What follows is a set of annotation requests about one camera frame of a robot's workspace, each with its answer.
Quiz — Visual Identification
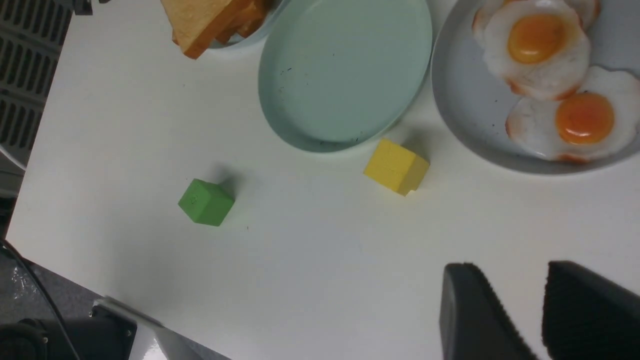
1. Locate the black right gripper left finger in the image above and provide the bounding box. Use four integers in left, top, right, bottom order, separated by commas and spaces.
439, 262, 538, 360

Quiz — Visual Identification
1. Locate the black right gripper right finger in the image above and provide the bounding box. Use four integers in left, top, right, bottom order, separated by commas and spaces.
542, 260, 640, 360

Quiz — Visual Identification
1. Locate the toast slice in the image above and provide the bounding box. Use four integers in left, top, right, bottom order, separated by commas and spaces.
215, 0, 274, 45
160, 0, 251, 60

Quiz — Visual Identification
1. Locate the yellow cube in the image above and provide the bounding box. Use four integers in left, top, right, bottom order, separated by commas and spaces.
363, 137, 430, 197

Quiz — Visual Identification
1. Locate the grey blue egg plate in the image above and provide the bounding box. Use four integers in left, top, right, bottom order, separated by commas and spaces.
430, 0, 640, 176

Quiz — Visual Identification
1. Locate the mint green centre plate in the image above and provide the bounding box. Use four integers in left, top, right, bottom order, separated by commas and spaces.
257, 0, 434, 153

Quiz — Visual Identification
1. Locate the green cube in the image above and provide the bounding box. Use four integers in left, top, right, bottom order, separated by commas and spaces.
178, 178, 235, 227

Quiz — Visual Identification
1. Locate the light blue bread plate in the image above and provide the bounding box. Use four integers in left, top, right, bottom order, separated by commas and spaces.
208, 0, 290, 51

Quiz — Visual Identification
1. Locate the black table clamp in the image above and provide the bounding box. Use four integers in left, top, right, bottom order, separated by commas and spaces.
0, 239, 138, 360

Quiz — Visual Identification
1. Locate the grey vented machine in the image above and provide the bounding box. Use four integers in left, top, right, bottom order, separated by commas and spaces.
0, 0, 76, 171

